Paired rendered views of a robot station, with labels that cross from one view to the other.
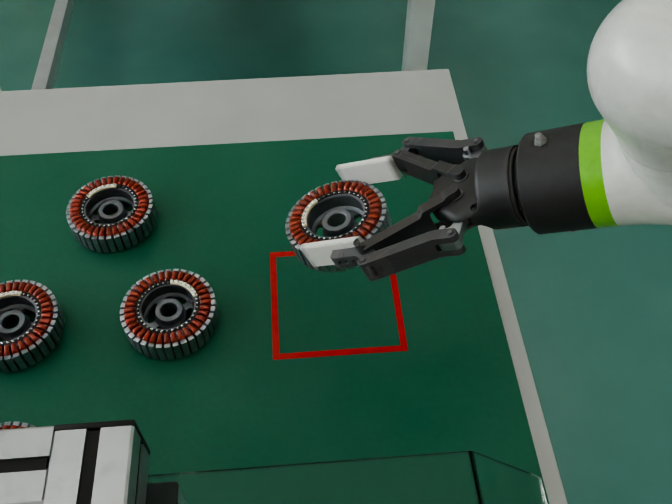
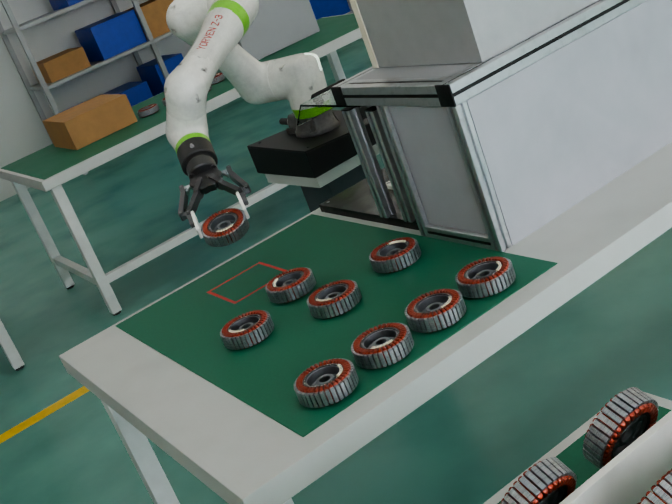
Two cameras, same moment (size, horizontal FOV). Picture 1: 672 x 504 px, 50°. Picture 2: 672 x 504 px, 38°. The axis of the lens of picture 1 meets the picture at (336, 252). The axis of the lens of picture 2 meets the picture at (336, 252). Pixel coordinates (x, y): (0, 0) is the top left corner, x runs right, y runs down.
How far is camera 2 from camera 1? 2.42 m
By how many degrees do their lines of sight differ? 86
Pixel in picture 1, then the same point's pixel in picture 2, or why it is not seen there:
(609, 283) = not seen: outside the picture
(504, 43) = not seen: outside the picture
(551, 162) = (200, 142)
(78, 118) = (178, 402)
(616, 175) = (201, 131)
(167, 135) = (172, 372)
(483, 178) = (206, 160)
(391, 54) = not seen: outside the picture
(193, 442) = (341, 257)
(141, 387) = (330, 276)
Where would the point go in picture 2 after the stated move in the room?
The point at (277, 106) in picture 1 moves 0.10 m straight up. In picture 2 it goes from (123, 367) to (104, 329)
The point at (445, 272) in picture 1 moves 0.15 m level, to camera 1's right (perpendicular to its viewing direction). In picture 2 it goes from (212, 278) to (193, 267)
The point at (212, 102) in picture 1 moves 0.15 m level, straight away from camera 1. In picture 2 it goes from (132, 382) to (72, 423)
